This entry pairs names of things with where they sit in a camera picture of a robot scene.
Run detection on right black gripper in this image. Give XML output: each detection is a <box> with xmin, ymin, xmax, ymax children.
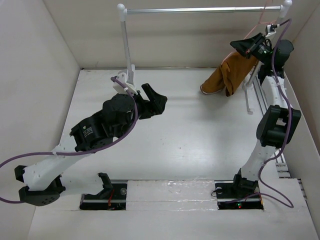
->
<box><xmin>230</xmin><ymin>31</ymin><xmax>273</xmax><ymax>65</ymax></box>

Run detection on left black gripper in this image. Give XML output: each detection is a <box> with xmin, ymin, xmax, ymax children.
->
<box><xmin>117</xmin><ymin>84</ymin><xmax>167</xmax><ymax>140</ymax></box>

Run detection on brown trousers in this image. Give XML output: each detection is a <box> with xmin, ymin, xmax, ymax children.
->
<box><xmin>200</xmin><ymin>52</ymin><xmax>258</xmax><ymax>97</ymax></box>

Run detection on pink wire hanger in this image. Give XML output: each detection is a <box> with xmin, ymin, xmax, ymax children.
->
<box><xmin>221</xmin><ymin>0</ymin><xmax>273</xmax><ymax>64</ymax></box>

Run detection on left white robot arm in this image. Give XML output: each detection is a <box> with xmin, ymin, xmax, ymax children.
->
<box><xmin>14</xmin><ymin>83</ymin><xmax>168</xmax><ymax>207</ymax></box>

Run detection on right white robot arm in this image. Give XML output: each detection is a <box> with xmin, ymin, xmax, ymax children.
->
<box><xmin>228</xmin><ymin>33</ymin><xmax>302</xmax><ymax>199</ymax></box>

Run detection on white clothes rack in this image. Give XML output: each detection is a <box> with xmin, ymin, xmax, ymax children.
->
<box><xmin>116</xmin><ymin>0</ymin><xmax>293</xmax><ymax>115</ymax></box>

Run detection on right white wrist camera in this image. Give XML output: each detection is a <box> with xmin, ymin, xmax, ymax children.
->
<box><xmin>265</xmin><ymin>24</ymin><xmax>279</xmax><ymax>39</ymax></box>

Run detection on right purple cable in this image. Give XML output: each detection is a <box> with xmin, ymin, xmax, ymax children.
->
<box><xmin>229</xmin><ymin>17</ymin><xmax>295</xmax><ymax>210</ymax></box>

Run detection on purple cable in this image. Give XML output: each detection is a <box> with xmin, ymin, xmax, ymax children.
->
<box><xmin>0</xmin><ymin>76</ymin><xmax>140</xmax><ymax>204</ymax></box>
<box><xmin>229</xmin><ymin>17</ymin><xmax>295</xmax><ymax>210</ymax></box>

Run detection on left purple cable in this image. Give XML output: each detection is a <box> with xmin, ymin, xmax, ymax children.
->
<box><xmin>0</xmin><ymin>76</ymin><xmax>140</xmax><ymax>204</ymax></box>

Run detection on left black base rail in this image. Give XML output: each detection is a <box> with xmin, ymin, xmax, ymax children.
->
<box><xmin>79</xmin><ymin>182</ymin><xmax>128</xmax><ymax>211</ymax></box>

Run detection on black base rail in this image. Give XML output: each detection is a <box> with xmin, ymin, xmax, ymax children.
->
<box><xmin>79</xmin><ymin>182</ymin><xmax>128</xmax><ymax>211</ymax></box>
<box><xmin>211</xmin><ymin>181</ymin><xmax>264</xmax><ymax>211</ymax></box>

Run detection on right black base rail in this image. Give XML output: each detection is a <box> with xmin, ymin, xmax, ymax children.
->
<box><xmin>211</xmin><ymin>181</ymin><xmax>264</xmax><ymax>211</ymax></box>

